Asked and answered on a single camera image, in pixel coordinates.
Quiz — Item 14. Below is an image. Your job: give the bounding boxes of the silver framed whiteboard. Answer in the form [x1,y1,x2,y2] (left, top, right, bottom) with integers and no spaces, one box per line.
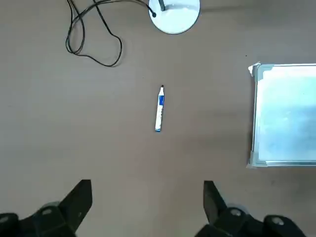
[246,63,316,169]

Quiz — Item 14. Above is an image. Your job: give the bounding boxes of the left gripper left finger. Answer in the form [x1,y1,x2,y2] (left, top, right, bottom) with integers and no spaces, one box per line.
[0,179,93,237]

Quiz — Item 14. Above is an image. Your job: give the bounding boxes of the white desk lamp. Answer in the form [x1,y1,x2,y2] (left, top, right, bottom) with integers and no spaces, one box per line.
[149,0,201,35]

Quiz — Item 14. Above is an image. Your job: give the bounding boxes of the white blue whiteboard marker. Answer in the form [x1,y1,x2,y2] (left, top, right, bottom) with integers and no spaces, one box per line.
[154,84,166,133]

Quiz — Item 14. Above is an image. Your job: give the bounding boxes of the black lamp cable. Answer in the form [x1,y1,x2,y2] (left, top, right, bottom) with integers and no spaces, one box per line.
[65,0,158,68]

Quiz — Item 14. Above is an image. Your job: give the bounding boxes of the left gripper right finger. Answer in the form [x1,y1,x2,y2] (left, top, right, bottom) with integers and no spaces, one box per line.
[195,180,307,237]

